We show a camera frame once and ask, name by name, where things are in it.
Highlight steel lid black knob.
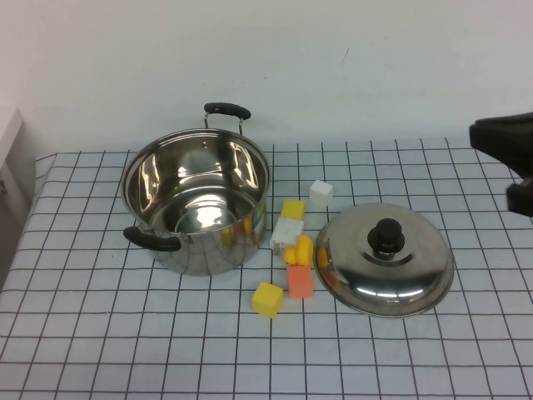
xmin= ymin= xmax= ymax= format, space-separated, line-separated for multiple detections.
xmin=313 ymin=202 xmax=455 ymax=319

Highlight white foam cube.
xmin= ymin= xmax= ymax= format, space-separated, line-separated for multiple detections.
xmin=308 ymin=179 xmax=335 ymax=207

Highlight white side desk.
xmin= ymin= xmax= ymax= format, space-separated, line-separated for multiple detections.
xmin=0 ymin=107 xmax=42 ymax=288

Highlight orange foam cube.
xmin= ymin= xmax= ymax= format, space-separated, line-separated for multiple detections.
xmin=286 ymin=264 xmax=315 ymax=300

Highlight white black-grid tablecloth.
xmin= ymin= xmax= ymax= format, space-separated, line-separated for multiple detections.
xmin=0 ymin=132 xmax=533 ymax=400

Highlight yellow rubber duck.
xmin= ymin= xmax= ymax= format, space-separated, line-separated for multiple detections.
xmin=282 ymin=234 xmax=314 ymax=267

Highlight white plug adapter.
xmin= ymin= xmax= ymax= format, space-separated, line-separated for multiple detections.
xmin=269 ymin=217 xmax=306 ymax=256

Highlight yellow foam cube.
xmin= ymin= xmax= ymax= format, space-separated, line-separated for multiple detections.
xmin=280 ymin=198 xmax=306 ymax=221
xmin=252 ymin=281 xmax=285 ymax=320

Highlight stainless steel pot black handles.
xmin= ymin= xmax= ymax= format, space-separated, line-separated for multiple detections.
xmin=119 ymin=102 xmax=271 ymax=278

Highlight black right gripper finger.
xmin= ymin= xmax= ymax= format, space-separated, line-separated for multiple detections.
xmin=505 ymin=177 xmax=533 ymax=218
xmin=469 ymin=111 xmax=533 ymax=181

